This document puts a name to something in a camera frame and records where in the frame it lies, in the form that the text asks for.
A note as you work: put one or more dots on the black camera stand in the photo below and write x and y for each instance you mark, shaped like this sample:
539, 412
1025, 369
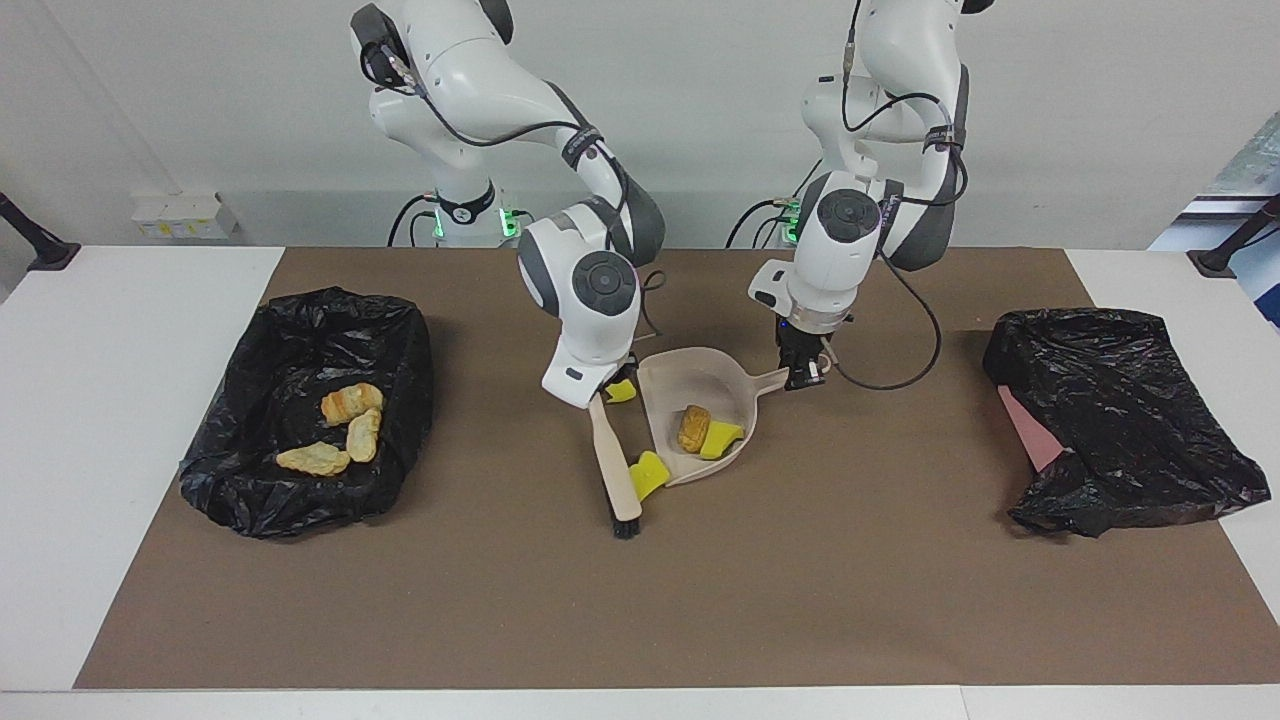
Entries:
40, 245
1225, 258

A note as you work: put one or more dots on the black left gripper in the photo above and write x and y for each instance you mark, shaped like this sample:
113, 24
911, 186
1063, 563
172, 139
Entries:
800, 342

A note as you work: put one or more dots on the large yellow sponge chunk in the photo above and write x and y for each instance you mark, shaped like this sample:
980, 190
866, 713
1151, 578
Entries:
650, 475

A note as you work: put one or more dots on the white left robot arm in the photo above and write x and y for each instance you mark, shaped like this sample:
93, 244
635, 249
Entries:
840, 250

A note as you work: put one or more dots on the pale round bread chunk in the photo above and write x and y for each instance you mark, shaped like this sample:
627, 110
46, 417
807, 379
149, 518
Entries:
313, 458

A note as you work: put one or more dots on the large brown table mat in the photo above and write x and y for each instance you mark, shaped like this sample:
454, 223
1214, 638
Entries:
640, 620

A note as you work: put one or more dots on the notched yellow sponge piece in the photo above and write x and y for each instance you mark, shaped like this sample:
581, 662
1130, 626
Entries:
722, 440

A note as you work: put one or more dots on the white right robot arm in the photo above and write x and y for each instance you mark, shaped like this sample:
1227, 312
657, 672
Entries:
590, 290

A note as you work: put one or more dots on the black crumpled trash bag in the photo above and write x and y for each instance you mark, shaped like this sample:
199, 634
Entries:
1120, 420

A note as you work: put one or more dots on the beige hand brush black bristles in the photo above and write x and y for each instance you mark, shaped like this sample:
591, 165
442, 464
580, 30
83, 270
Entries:
612, 460

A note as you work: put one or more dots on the orange striped croissant piece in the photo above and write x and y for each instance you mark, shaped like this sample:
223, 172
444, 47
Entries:
350, 400

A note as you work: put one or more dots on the triangular yellow sponge piece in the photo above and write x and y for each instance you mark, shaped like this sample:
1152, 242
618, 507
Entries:
622, 392

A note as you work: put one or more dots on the black bag lined open bin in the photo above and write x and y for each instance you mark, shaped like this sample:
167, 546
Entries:
250, 480

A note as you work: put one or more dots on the brown croquette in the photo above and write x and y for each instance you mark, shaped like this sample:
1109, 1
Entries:
693, 428

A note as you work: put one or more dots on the pink bin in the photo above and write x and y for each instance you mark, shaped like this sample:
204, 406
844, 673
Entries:
1035, 440

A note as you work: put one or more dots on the pale elongated bread chunk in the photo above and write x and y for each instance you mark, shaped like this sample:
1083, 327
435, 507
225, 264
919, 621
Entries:
364, 438

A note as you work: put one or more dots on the white wall socket box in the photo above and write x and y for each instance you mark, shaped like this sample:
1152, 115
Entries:
185, 215

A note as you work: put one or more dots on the beige plastic dustpan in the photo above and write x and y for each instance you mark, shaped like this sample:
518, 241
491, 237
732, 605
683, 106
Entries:
690, 375

